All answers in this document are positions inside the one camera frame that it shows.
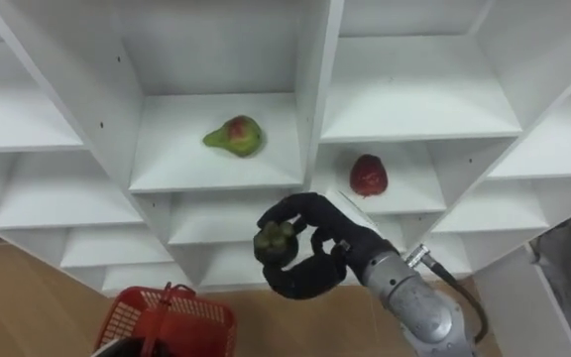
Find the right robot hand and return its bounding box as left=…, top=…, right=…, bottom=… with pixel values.
left=257, top=188, right=400, bottom=300

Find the dark mangosteen soft toy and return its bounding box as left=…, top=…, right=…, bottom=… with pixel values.
left=253, top=220, right=300, bottom=266

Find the red strawberry soft toy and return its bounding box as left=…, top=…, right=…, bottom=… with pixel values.
left=349, top=154, right=390, bottom=198

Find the green pear soft toy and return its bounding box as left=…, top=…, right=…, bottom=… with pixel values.
left=202, top=115, right=264, bottom=159

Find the white shelf unit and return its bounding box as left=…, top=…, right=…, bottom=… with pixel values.
left=0, top=0, right=571, bottom=298

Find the red plastic basket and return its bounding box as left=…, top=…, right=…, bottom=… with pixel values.
left=92, top=282, right=238, bottom=357

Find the white cabinet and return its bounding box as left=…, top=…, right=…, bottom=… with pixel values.
left=472, top=200, right=571, bottom=357

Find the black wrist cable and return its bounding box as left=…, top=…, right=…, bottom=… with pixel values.
left=405, top=243, right=490, bottom=345

